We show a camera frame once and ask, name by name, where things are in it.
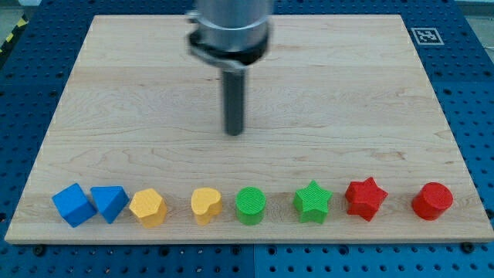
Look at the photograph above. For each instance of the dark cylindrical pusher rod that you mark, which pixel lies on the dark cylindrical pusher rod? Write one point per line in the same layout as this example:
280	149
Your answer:
233	90

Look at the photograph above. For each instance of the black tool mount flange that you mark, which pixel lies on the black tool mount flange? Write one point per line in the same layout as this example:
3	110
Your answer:
213	56

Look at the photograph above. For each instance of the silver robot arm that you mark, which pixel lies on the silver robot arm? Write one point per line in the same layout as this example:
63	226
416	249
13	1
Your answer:
231	35

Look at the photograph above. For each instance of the blue triangle block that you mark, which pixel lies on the blue triangle block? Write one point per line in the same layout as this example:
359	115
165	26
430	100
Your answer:
110	201

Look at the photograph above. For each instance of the blue cube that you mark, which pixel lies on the blue cube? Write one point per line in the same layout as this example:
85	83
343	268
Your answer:
73	205

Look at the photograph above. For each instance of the wooden board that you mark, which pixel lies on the wooden board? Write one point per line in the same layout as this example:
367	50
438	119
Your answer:
337	98

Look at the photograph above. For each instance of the green cylinder block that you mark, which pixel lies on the green cylinder block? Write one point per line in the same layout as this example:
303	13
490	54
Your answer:
250	205

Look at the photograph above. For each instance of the yellow heart block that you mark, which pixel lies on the yellow heart block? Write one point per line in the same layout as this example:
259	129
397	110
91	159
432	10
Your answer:
205	204

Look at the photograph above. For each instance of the green star block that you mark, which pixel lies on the green star block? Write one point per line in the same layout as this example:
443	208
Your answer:
312	203

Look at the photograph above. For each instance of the yellow hexagon block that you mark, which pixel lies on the yellow hexagon block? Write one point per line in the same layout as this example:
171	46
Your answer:
149	208

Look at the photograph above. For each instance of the red star block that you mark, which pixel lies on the red star block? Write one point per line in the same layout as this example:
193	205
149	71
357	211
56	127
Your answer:
364	198

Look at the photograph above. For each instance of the white fiducial marker tag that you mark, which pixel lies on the white fiducial marker tag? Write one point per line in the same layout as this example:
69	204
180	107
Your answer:
426	36

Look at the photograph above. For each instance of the red cylinder block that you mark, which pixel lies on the red cylinder block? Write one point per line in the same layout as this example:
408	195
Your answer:
432	201

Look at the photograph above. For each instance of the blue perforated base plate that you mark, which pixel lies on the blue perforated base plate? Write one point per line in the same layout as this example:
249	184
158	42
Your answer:
37	69

